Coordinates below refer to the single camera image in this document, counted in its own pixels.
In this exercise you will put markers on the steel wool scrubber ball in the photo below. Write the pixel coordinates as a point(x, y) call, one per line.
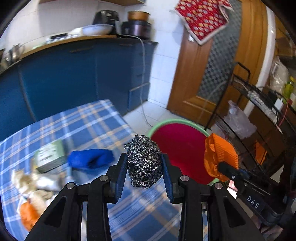
point(143, 161)

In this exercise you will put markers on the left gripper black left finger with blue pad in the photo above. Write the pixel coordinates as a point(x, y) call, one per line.
point(63, 218)

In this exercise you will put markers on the black wire rack cart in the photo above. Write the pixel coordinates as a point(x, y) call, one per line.
point(264, 150)

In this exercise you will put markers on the blue kitchen cabinet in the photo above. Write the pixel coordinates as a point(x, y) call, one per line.
point(68, 75)

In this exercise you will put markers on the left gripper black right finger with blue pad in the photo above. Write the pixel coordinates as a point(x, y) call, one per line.
point(226, 218)

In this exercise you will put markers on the red basin green rim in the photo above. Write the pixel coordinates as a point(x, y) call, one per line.
point(184, 143)

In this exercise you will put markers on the black rice cooker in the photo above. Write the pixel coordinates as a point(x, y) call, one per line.
point(140, 29)

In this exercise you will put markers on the wooden door with glass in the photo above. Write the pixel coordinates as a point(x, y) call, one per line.
point(199, 86)

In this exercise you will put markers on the red patterned quilted cloth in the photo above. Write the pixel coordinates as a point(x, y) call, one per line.
point(203, 19)

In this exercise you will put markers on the clear plastic bag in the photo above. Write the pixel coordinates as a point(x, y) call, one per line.
point(239, 121)

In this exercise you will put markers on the black air fryer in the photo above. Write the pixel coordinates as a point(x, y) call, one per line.
point(106, 17)

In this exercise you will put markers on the blue glove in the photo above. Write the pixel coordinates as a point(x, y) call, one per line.
point(90, 159)

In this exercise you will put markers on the orange mesh scrap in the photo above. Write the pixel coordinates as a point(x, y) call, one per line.
point(29, 215)

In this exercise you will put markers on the steel kettle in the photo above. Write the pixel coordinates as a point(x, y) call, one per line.
point(16, 52)

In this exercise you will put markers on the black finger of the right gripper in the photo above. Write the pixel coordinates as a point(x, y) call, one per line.
point(231, 172)

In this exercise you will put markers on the orange mesh bag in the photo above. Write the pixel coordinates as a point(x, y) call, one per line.
point(218, 150)

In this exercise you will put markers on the green tea box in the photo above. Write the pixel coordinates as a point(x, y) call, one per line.
point(49, 157)

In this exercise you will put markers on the brown pot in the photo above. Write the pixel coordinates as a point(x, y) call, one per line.
point(138, 16)

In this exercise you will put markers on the clear plastic wrapper pack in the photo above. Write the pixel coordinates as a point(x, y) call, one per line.
point(48, 182)

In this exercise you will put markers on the white ceramic bowl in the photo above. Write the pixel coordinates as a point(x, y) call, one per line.
point(97, 30)

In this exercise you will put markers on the blue plaid tablecloth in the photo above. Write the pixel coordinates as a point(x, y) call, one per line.
point(140, 214)

